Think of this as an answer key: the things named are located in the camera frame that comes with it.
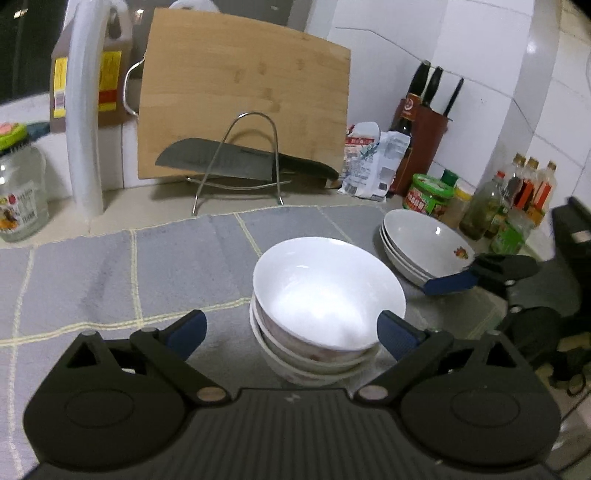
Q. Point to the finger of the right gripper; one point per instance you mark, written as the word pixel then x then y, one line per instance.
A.
pixel 492 272

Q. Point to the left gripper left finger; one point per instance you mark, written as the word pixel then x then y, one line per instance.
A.
pixel 166 352

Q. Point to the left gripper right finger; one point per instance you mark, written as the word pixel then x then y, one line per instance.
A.
pixel 416 352

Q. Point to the white plate with fruit print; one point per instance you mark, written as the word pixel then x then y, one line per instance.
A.
pixel 427 243

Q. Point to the white floral bowl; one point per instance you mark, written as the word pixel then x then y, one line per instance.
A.
pixel 306 357

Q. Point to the small white bowl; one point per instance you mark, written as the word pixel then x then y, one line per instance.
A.
pixel 294 375

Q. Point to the plain white bowl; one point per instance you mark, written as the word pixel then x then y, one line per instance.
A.
pixel 326 292

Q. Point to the green plastic bottle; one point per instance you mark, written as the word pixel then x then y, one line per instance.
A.
pixel 513 233

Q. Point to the olive oil glass bottle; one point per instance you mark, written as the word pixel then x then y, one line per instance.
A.
pixel 483 207

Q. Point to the red label sauce bottle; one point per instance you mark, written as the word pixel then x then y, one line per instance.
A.
pixel 512 183

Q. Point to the orange label sauce bottle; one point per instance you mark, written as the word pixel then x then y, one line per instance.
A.
pixel 528 186

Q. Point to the black stove appliance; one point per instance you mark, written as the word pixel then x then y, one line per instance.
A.
pixel 571 230

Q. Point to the green lid sauce jar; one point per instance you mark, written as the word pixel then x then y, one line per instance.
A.
pixel 428 195

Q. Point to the grey checked table mat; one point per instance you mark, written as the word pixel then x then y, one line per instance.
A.
pixel 119 282

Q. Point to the brown knife block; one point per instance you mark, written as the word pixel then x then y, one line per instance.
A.
pixel 428 130

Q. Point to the white plastic food bag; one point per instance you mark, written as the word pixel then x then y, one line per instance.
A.
pixel 371 160

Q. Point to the dark soy sauce bottle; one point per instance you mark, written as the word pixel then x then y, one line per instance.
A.
pixel 404 126

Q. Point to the glass jar green lid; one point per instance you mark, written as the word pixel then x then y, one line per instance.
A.
pixel 24 204

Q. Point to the black knife in block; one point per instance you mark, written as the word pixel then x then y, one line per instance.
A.
pixel 420 79

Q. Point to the cooking oil bottle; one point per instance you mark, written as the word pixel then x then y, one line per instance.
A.
pixel 114 63

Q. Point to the bamboo cutting board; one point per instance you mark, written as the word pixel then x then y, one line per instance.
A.
pixel 212 76

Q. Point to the white paper roll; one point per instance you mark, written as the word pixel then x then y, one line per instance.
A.
pixel 81 102

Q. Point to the black handled cleaver knife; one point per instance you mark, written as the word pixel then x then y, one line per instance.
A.
pixel 174 156

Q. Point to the metal wire rack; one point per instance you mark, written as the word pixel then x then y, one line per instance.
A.
pixel 245 163

